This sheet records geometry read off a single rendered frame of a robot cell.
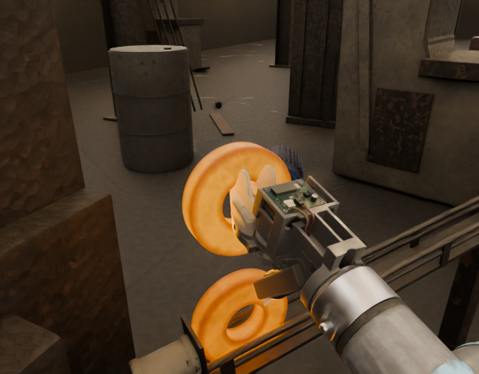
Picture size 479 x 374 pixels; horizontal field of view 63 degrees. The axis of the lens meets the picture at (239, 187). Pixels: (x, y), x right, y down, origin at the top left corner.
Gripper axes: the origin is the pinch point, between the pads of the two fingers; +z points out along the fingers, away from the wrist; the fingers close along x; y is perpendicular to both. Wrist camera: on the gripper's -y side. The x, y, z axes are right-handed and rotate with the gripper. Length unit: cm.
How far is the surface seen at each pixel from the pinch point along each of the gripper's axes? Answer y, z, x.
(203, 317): -16.9, -6.7, 6.9
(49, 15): 14.6, 26.5, 17.9
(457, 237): -17, -9, -47
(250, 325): -23.5, -7.0, -1.8
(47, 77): 7.2, 23.3, 19.6
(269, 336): -22.1, -10.6, -2.9
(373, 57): -40, 136, -175
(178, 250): -120, 96, -33
